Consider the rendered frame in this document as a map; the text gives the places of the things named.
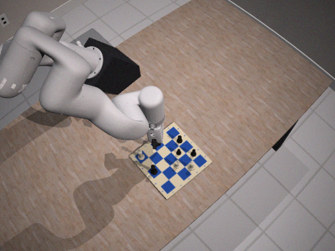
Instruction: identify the blue and cream chessboard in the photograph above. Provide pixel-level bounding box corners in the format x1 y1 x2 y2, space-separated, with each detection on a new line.
129 122 212 199

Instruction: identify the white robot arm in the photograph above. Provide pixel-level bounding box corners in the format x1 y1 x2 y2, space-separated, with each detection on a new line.
0 11 165 140

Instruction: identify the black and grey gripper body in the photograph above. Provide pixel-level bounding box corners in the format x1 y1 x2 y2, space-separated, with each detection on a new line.
147 123 163 143

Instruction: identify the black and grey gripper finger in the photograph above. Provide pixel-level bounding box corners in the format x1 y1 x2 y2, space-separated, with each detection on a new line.
151 139 161 149

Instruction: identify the white chess king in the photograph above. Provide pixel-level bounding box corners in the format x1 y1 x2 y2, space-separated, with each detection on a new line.
138 150 145 160

